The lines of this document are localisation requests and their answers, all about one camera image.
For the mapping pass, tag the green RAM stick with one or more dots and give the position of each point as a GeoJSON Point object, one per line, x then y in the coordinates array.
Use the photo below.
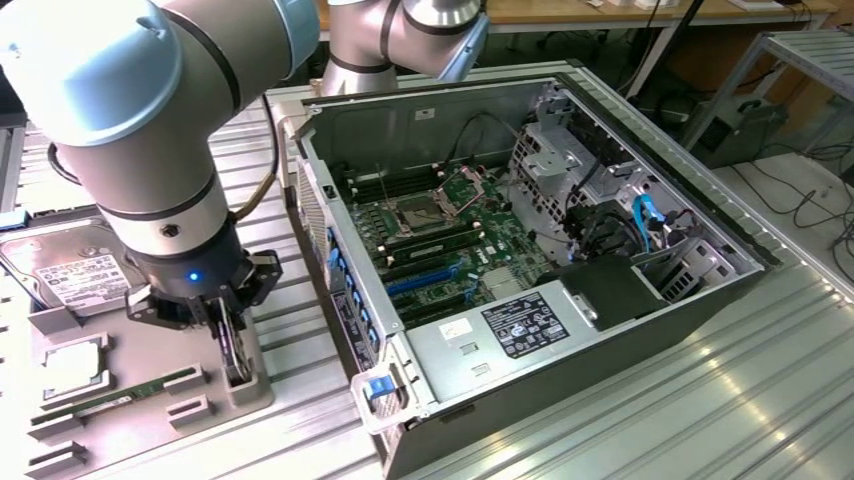
{"type": "Point", "coordinates": [101, 399]}

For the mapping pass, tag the green motherboard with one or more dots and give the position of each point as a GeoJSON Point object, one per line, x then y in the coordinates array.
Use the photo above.
{"type": "Point", "coordinates": [494, 245]}

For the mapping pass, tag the grey parts rack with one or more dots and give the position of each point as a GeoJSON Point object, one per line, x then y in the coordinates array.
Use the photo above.
{"type": "Point", "coordinates": [147, 360]}

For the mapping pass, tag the CPU socket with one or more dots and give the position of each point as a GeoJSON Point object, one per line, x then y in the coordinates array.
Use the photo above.
{"type": "Point", "coordinates": [424, 216]}

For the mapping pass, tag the hard disk with white label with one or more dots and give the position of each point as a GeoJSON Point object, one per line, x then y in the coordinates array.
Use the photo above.
{"type": "Point", "coordinates": [61, 270]}

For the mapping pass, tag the blue expansion slot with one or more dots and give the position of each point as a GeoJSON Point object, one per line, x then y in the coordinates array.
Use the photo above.
{"type": "Point", "coordinates": [428, 277]}

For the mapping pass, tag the black plastic air shroud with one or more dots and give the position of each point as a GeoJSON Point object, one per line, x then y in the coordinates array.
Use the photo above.
{"type": "Point", "coordinates": [610, 292]}

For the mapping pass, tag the black expansion slot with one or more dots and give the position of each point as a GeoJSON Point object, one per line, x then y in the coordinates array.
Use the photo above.
{"type": "Point", "coordinates": [437, 302]}

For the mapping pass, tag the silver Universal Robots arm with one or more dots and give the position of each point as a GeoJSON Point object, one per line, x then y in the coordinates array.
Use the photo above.
{"type": "Point", "coordinates": [127, 75]}

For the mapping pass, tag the thin metal locking lever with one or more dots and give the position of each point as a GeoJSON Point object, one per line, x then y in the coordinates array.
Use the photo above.
{"type": "Point", "coordinates": [385, 185]}

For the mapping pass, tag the black RAM stick with label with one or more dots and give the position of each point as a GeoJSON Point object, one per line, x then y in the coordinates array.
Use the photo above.
{"type": "Point", "coordinates": [434, 248]}

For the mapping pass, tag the metal socket cover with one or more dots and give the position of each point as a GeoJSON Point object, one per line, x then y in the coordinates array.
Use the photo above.
{"type": "Point", "coordinates": [468, 190]}

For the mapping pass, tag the open black PC case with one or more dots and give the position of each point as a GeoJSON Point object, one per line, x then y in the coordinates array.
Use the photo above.
{"type": "Point", "coordinates": [534, 400]}

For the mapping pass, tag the black RAM slots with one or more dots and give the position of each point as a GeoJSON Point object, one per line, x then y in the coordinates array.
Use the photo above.
{"type": "Point", "coordinates": [394, 185]}

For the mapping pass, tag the silver CPU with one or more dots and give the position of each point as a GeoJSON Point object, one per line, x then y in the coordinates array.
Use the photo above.
{"type": "Point", "coordinates": [74, 367]}

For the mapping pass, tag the grey metal slat shelf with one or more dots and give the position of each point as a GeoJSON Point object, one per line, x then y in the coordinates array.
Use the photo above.
{"type": "Point", "coordinates": [811, 55]}

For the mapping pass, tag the metal disk bay cage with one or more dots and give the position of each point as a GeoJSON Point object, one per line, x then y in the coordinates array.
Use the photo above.
{"type": "Point", "coordinates": [554, 170]}

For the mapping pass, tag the blue case latch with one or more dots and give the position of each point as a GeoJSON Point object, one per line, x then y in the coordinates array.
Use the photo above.
{"type": "Point", "coordinates": [377, 387]}

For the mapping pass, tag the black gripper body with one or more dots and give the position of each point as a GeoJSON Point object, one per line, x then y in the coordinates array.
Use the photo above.
{"type": "Point", "coordinates": [187, 260]}

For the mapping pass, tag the silver chipset heatsink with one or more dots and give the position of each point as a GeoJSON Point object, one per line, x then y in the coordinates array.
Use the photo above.
{"type": "Point", "coordinates": [506, 281]}

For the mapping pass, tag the grey power supply with label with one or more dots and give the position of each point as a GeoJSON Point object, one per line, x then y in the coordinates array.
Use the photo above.
{"type": "Point", "coordinates": [508, 340]}

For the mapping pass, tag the wooden desk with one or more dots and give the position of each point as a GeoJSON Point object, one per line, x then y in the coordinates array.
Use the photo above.
{"type": "Point", "coordinates": [601, 10]}

